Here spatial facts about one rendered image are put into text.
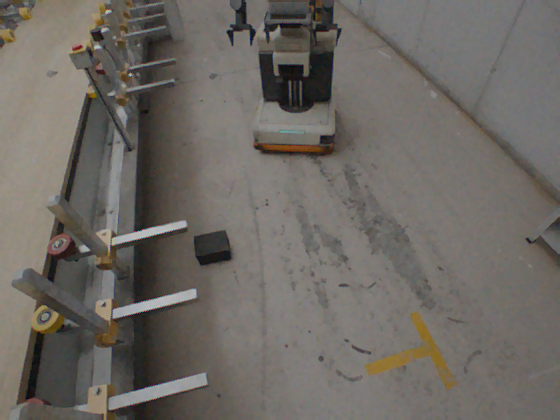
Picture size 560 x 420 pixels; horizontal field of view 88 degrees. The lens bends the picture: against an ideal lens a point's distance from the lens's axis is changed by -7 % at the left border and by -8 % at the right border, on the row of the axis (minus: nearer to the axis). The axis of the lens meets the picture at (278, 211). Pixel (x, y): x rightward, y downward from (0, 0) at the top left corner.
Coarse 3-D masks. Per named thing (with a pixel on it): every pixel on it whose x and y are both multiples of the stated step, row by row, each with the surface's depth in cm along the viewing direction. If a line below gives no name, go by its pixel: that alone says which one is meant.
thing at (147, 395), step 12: (168, 384) 78; (180, 384) 78; (192, 384) 78; (204, 384) 78; (120, 396) 76; (132, 396) 76; (144, 396) 76; (156, 396) 76; (168, 396) 78; (72, 408) 75; (84, 408) 75; (108, 408) 75; (120, 408) 76
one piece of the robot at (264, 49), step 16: (320, 0) 202; (320, 16) 210; (272, 32) 207; (320, 32) 202; (272, 48) 212; (272, 64) 222; (272, 80) 232; (304, 80) 228; (320, 80) 227; (272, 96) 243; (288, 96) 237; (304, 96) 239; (320, 96) 237
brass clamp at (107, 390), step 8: (104, 384) 78; (88, 392) 76; (104, 392) 76; (112, 392) 79; (88, 400) 75; (96, 400) 75; (104, 400) 75; (88, 408) 74; (96, 408) 74; (104, 408) 74; (104, 416) 73; (112, 416) 76
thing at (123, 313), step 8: (168, 296) 94; (176, 296) 94; (184, 296) 93; (192, 296) 93; (136, 304) 93; (144, 304) 92; (152, 304) 92; (160, 304) 92; (168, 304) 92; (176, 304) 93; (184, 304) 95; (112, 312) 91; (120, 312) 91; (128, 312) 91; (136, 312) 91; (144, 312) 92; (152, 312) 93; (120, 320) 92; (64, 328) 89; (72, 328) 89; (80, 328) 90
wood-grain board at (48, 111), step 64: (64, 0) 264; (0, 64) 189; (64, 64) 180; (0, 128) 143; (64, 128) 138; (0, 192) 115; (64, 192) 116; (0, 256) 96; (0, 320) 83; (0, 384) 72
